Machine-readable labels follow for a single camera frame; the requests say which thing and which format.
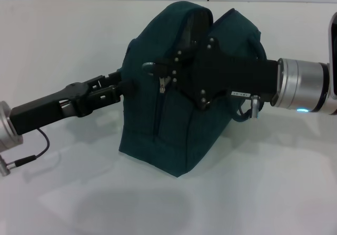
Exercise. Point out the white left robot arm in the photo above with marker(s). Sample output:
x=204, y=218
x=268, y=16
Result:
x=8, y=127

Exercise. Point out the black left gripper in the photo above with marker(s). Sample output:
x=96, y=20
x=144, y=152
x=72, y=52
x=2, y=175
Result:
x=44, y=108

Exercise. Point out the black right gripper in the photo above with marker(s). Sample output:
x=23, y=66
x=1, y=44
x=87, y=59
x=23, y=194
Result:
x=231, y=74

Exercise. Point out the dark blue insulated bag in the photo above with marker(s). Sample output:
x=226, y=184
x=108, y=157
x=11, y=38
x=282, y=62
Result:
x=163, y=129

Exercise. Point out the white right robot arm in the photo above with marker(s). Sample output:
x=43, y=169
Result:
x=305, y=84

